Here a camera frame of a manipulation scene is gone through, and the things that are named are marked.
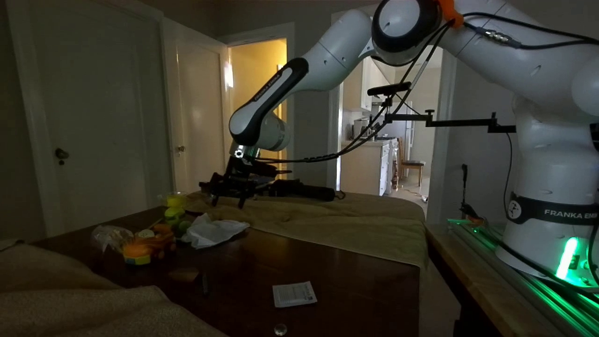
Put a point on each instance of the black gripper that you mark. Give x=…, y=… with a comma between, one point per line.
x=241, y=179

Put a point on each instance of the white paper towel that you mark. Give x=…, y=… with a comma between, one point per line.
x=209, y=233

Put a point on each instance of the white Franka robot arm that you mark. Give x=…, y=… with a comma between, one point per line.
x=552, y=215

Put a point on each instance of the yellow green toy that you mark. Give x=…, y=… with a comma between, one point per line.
x=177, y=215

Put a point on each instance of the small brown block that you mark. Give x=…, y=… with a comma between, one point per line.
x=185, y=274

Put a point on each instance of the white open door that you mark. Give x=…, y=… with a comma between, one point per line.
x=196, y=100

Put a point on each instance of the white paper card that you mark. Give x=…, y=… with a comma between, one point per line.
x=295, y=295

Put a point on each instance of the clear crumpled plastic bag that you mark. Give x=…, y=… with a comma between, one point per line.
x=108, y=237

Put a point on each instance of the white kitchen cabinet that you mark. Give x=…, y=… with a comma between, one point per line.
x=370, y=170

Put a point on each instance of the olive green table cloth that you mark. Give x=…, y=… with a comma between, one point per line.
x=379, y=228

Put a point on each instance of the white closed door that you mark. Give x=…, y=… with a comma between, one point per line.
x=95, y=100

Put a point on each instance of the wooden stool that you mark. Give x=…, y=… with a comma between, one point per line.
x=415, y=168

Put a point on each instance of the beige cloth near corner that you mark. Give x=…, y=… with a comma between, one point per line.
x=50, y=295

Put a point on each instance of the black camera on boom arm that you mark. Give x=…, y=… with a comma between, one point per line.
x=437, y=119

